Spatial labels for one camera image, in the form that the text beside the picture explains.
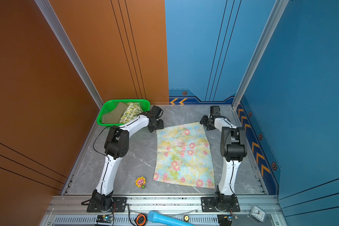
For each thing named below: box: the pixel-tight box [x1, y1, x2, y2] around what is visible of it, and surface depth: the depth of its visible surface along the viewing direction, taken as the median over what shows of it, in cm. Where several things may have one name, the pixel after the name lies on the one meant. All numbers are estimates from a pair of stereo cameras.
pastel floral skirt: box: [153, 122, 216, 189], surface depth 91 cm
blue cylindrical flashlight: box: [147, 210, 194, 226], surface depth 68 cm
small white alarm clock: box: [249, 205, 267, 224], surface depth 71 cm
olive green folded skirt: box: [101, 102, 129, 124], surface depth 108 cm
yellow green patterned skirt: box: [118, 102, 144, 124], surface depth 110 cm
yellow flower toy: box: [135, 176, 146, 189], surface depth 79 cm
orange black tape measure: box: [134, 213, 147, 226], surface depth 68 cm
